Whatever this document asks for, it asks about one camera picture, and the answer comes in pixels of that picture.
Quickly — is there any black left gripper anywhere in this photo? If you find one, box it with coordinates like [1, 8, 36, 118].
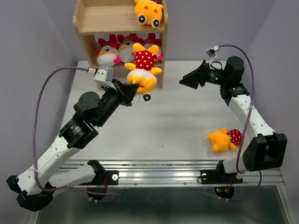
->
[96, 79, 139, 127]

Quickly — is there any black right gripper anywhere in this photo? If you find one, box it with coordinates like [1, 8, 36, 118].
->
[179, 60, 228, 90]

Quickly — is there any orange plush toy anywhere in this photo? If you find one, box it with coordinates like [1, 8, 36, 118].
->
[125, 43, 162, 101]

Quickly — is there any white pink striped plush toy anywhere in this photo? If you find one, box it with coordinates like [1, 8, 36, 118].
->
[117, 34, 141, 63]

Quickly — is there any orange plush toy face down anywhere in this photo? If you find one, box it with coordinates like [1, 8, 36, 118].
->
[207, 128, 242, 153]

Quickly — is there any orange plush toy polka-dot dress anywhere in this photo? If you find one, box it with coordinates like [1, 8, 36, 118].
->
[134, 0, 164, 29]

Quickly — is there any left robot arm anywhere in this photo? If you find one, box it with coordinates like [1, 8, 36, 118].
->
[7, 79, 139, 212]

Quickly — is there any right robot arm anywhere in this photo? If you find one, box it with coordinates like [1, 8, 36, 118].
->
[179, 56, 287, 182]

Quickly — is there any wooden shelf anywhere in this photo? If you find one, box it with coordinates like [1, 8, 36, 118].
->
[72, 0, 169, 91]

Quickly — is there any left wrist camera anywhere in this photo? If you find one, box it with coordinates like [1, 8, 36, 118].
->
[87, 66, 114, 87]

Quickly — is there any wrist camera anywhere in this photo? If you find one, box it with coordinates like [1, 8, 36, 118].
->
[205, 45, 220, 66]
[87, 66, 114, 87]

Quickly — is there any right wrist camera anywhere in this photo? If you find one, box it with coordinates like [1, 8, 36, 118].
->
[205, 45, 220, 66]

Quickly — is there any aluminium rail base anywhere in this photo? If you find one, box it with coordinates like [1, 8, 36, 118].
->
[38, 61, 285, 187]

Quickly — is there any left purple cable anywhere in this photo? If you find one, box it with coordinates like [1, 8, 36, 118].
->
[33, 67, 119, 203]

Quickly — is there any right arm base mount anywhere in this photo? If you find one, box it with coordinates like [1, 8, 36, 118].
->
[197, 169, 243, 199]

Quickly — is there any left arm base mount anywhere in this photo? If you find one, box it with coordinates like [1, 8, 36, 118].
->
[86, 170, 119, 193]

